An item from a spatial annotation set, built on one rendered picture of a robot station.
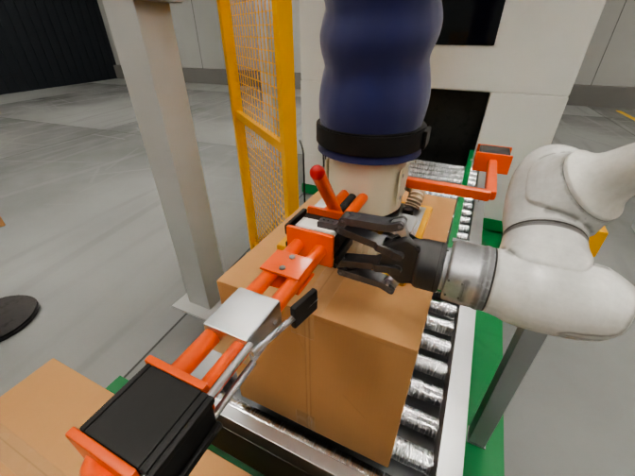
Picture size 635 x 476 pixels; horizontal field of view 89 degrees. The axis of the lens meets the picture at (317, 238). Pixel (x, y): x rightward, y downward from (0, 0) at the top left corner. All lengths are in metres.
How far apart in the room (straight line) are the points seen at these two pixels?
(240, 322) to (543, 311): 0.36
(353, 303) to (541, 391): 1.42
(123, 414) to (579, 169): 0.56
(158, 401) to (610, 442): 1.79
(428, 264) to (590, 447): 1.47
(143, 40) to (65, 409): 1.20
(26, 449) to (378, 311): 0.90
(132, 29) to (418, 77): 1.13
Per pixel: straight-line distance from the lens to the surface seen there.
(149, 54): 1.51
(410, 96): 0.63
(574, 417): 1.91
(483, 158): 0.98
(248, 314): 0.39
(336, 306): 0.60
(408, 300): 0.63
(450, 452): 0.91
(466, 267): 0.47
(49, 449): 1.12
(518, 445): 1.72
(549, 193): 0.53
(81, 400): 1.17
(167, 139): 1.55
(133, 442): 0.33
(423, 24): 0.63
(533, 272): 0.47
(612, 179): 0.53
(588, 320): 0.49
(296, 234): 0.52
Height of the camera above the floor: 1.39
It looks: 33 degrees down
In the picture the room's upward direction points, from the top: straight up
